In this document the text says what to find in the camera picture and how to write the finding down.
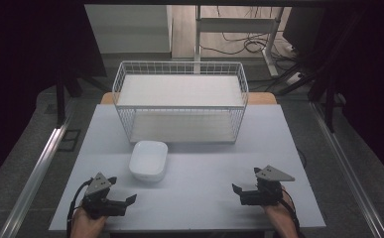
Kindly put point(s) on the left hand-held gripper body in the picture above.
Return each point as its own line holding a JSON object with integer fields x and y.
{"x": 97, "y": 198}

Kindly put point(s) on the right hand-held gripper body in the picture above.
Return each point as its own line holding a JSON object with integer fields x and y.
{"x": 265, "y": 195}

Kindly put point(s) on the white rectangular dish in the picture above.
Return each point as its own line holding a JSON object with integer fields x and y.
{"x": 148, "y": 161}

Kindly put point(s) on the person's right hand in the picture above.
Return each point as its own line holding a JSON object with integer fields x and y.
{"x": 279, "y": 213}

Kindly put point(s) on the person's left hand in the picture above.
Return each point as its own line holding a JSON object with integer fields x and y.
{"x": 88, "y": 223}

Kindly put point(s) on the wooden table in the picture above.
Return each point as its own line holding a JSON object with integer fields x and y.
{"x": 262, "y": 98}

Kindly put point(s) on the black metal stand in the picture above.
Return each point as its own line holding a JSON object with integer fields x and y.
{"x": 328, "y": 105}
{"x": 62, "y": 99}

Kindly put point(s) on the white power strip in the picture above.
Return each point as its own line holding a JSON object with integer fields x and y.
{"x": 294, "y": 78}

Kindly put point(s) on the metal floor rail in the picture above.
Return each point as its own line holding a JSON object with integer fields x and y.
{"x": 348, "y": 165}
{"x": 35, "y": 178}

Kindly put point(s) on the white metal desk frame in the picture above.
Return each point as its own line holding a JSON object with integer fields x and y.
{"x": 235, "y": 24}

